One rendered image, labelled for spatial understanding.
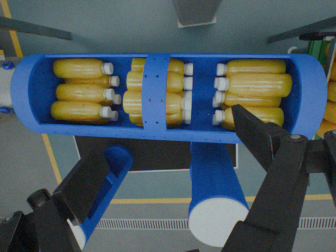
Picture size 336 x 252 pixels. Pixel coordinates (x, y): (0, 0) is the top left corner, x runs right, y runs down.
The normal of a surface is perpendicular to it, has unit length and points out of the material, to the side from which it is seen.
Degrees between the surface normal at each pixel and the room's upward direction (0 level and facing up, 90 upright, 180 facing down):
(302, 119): 7
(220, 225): 0
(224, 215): 0
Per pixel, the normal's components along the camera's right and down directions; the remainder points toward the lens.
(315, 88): -0.11, -0.11
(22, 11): -0.12, 0.31
